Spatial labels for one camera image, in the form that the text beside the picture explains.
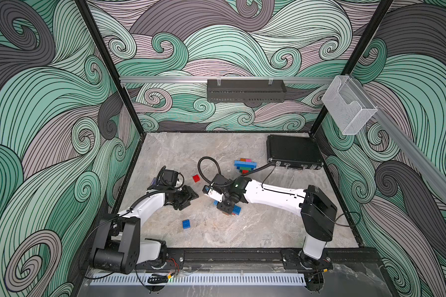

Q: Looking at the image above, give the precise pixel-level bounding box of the blue long brick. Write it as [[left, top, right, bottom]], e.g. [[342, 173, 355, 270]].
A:
[[232, 205, 241, 215]]

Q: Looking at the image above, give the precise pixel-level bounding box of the blue small lego brick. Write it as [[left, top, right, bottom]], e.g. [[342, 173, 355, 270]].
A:
[[182, 220, 191, 230]]

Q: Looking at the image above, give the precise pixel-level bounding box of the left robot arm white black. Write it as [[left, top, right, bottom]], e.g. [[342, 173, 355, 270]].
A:
[[89, 186, 199, 274]]

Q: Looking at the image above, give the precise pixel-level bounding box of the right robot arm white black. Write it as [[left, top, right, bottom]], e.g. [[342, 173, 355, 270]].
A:
[[204, 177, 338, 272]]

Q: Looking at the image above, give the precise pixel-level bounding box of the black case on table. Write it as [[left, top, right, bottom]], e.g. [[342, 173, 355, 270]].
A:
[[266, 135, 323, 170]]

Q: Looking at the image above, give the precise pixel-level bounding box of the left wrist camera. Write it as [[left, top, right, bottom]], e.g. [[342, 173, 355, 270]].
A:
[[154, 168, 183, 190]]

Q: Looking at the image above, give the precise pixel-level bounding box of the black perforated wall tray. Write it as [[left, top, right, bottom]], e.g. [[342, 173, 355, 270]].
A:
[[207, 80, 287, 104]]

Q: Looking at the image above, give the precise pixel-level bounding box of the white slotted cable duct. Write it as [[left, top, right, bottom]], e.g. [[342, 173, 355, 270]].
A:
[[90, 272, 306, 287]]

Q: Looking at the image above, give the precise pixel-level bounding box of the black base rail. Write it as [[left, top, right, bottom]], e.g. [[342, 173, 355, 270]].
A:
[[167, 247, 381, 271]]

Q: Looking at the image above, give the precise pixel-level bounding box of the aluminium rail back wall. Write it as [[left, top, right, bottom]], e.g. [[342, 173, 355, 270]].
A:
[[119, 75, 334, 85]]

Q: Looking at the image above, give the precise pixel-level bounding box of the aluminium rail wall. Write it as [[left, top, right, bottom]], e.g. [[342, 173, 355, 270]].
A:
[[119, 75, 334, 85], [355, 80, 446, 204]]

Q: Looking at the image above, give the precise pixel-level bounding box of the clear plastic wall bin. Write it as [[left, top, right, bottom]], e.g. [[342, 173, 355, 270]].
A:
[[322, 75, 378, 136]]

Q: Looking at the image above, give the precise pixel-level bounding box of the black frame post left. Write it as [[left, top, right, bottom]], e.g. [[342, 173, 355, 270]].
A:
[[75, 0, 146, 139]]

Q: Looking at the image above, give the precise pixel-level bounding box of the black frame post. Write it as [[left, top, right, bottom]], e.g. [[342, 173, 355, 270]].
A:
[[308, 0, 393, 138], [75, 0, 146, 139]]

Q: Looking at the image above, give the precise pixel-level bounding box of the aluminium rail right wall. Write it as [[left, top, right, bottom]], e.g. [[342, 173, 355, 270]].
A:
[[355, 80, 446, 204]]

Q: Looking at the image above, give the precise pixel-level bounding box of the black frame post right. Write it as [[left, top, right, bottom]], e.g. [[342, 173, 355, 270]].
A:
[[308, 0, 393, 138]]

